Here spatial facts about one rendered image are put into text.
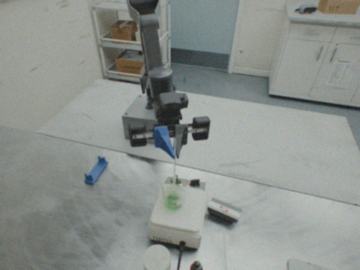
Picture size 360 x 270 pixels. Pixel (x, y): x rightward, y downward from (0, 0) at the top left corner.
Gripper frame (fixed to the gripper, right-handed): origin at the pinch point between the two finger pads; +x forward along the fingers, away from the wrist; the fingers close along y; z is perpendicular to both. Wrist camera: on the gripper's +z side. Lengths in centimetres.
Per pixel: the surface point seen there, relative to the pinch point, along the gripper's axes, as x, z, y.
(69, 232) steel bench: 1.4, -25.8, -27.9
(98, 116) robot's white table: -52, -26, -24
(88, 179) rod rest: -15.3, -24.9, -24.5
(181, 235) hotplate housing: 10.2, -19.6, 0.6
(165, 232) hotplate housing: 8.8, -19.5, -3.3
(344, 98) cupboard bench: -155, -103, 212
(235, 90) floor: -211, -117, 114
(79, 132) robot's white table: -41, -26, -30
